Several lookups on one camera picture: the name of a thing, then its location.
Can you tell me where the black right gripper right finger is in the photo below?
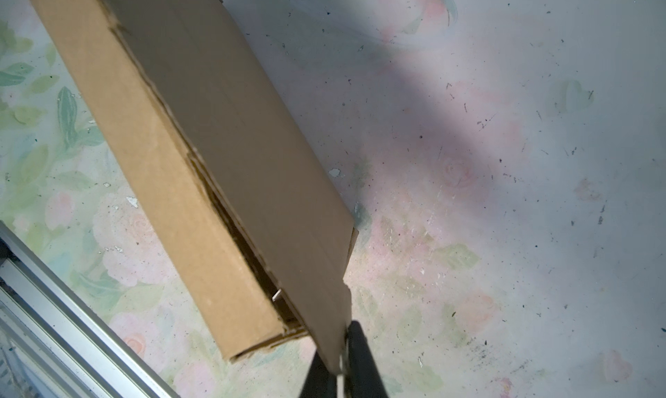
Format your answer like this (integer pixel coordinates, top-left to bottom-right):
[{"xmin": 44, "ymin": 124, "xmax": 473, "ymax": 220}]
[{"xmin": 344, "ymin": 321, "xmax": 389, "ymax": 398}]

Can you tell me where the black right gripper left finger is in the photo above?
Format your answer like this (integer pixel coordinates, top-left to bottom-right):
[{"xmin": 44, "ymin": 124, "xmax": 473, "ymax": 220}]
[{"xmin": 299, "ymin": 353, "xmax": 338, "ymax": 398}]

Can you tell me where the brown cardboard box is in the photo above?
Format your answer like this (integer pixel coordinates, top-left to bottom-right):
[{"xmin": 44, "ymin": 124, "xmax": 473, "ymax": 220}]
[{"xmin": 30, "ymin": 0, "xmax": 355, "ymax": 374}]

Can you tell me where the aluminium front rail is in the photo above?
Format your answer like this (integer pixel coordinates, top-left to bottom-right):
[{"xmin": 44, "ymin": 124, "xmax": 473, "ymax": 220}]
[{"xmin": 1, "ymin": 225, "xmax": 176, "ymax": 397}]

